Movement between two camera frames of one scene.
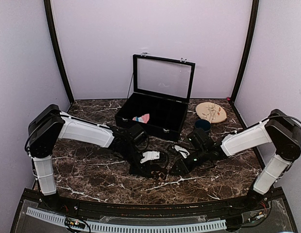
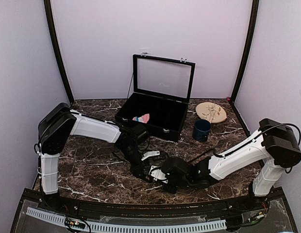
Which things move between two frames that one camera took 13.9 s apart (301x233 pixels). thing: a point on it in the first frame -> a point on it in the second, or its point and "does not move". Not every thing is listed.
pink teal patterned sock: x=143 y=119 does not move
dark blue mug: x=203 y=124 does not move
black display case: x=166 y=77 does not move
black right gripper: x=184 y=168 -> x=170 y=190
